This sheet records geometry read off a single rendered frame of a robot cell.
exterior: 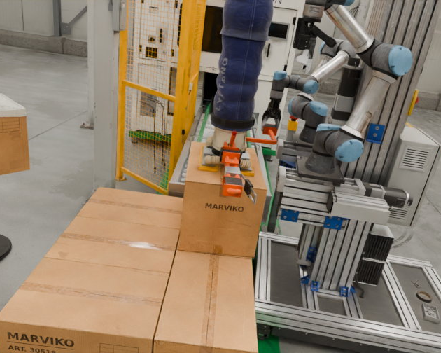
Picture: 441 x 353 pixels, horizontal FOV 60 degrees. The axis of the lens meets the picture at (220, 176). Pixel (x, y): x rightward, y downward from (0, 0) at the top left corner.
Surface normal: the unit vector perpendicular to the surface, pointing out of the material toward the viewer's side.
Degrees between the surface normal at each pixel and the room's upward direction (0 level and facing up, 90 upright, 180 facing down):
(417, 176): 90
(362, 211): 90
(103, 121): 92
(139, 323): 0
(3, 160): 90
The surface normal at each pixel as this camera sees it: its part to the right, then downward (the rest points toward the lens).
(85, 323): 0.13, -0.91
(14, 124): 0.72, 0.36
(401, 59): 0.37, 0.29
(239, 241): 0.02, 0.39
